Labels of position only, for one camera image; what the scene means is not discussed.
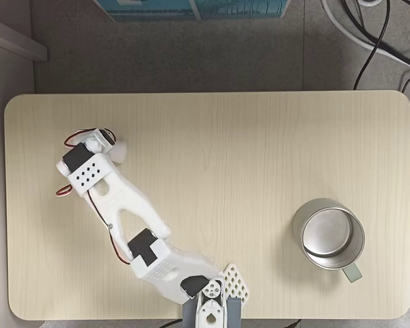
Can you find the grey shelf ledge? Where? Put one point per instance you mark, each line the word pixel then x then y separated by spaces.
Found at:
pixel 17 39

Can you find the blue printed box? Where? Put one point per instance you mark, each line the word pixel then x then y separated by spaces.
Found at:
pixel 191 9

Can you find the white lattice base plate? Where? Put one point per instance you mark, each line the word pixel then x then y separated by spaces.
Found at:
pixel 235 283

